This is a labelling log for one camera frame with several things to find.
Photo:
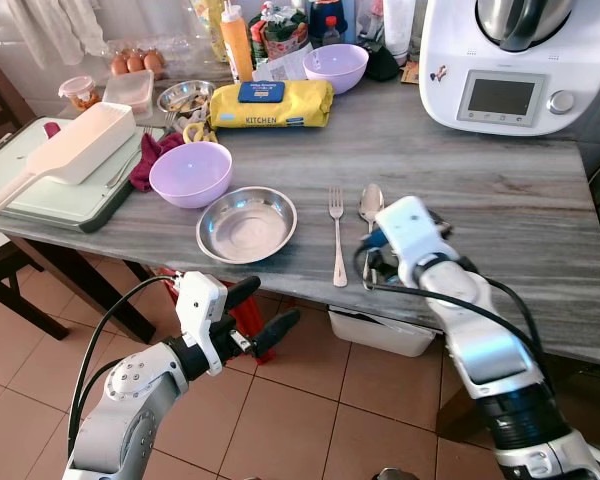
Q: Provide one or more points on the small steel bowl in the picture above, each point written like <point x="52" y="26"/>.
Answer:
<point x="185" y="97"/>

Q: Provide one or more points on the cream plastic scoop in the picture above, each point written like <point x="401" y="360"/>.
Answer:
<point x="80" y="145"/>

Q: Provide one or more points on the small snack jar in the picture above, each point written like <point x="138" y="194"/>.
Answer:
<point x="78" y="93"/>

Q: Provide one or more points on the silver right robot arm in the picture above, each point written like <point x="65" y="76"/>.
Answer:
<point x="490" y="350"/>

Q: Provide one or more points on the white curtain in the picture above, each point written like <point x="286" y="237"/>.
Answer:
<point x="55" y="25"/>

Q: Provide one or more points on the pale green cutting board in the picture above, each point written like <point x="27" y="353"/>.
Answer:
<point x="40" y="195"/>

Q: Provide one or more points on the silver metal fork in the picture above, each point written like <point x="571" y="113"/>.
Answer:
<point x="337" y="235"/>

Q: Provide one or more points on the yellow kitchen wipes pack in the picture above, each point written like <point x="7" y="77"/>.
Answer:
<point x="280" y="108"/>

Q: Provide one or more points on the orange squeeze bottle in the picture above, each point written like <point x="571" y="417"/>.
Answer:
<point x="237" y="45"/>

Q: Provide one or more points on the purple plastic bowl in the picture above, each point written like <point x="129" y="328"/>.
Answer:
<point x="190" y="175"/>
<point x="335" y="68"/>

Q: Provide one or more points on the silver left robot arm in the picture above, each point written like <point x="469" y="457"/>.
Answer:
<point x="130" y="400"/>

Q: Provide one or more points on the green and red food package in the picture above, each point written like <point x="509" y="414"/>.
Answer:
<point x="283" y="30"/>

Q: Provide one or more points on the white plastic bin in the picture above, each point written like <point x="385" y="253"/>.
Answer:
<point x="380" y="332"/>

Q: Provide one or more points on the black cloth item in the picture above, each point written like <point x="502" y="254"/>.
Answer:
<point x="382" y="63"/>

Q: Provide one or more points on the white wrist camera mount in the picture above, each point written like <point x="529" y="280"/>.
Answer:
<point x="412" y="235"/>
<point x="200" y="310"/>

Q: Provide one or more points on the brown egg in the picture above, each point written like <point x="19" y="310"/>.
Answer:
<point x="136" y="61"/>
<point x="154" y="60"/>
<point x="119" y="63"/>

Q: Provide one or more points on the maroon cloth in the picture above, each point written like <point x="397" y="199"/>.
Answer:
<point x="148" y="160"/>

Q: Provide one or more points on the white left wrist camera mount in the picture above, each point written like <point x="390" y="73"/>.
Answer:
<point x="200" y="310"/>

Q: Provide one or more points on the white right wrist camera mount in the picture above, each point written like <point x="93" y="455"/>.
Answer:
<point x="412" y="235"/>

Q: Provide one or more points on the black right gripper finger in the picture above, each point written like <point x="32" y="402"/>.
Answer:
<point x="437" y="224"/>

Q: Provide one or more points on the grey top wooden table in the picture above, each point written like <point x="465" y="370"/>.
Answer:
<point x="480" y="180"/>

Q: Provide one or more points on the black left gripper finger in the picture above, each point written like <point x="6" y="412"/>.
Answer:
<point x="243" y="293"/>
<point x="277" y="330"/>

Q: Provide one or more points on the white kitchen food processor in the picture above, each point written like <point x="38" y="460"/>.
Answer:
<point x="500" y="70"/>

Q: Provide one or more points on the round stainless steel plate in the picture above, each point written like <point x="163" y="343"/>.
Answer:
<point x="246" y="225"/>

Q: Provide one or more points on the clear plastic container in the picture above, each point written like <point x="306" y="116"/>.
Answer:
<point x="128" y="90"/>

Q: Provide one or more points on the white paper sheet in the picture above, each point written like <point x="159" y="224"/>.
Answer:
<point x="280" y="68"/>

